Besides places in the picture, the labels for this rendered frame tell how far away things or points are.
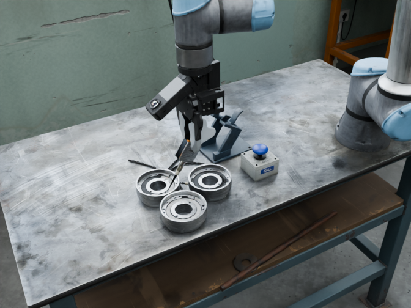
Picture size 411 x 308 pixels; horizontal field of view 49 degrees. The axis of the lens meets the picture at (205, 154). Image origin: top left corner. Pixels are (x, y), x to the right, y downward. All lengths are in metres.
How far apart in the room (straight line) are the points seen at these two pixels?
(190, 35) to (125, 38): 1.78
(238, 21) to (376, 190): 0.88
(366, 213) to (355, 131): 0.31
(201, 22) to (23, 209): 0.61
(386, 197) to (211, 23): 0.91
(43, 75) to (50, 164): 1.35
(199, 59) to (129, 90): 1.89
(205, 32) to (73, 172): 0.55
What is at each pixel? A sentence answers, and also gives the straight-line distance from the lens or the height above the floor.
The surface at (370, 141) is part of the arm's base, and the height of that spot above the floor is 0.83.
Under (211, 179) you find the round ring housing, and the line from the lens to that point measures 1.13.
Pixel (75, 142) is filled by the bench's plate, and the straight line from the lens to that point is 1.36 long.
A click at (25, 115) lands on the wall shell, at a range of 2.68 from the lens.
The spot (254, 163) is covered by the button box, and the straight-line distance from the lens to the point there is 1.13.
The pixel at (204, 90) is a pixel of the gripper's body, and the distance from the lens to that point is 0.97.
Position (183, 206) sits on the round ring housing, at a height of 0.82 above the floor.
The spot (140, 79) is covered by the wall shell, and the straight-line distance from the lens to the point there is 2.78.
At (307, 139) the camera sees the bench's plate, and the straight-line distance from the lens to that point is 1.32.
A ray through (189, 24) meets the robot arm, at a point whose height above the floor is 1.23.
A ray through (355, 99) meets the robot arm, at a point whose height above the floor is 0.94.
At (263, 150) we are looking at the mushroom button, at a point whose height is 0.87.
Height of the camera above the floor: 1.52
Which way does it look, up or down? 35 degrees down
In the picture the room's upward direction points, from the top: 2 degrees counter-clockwise
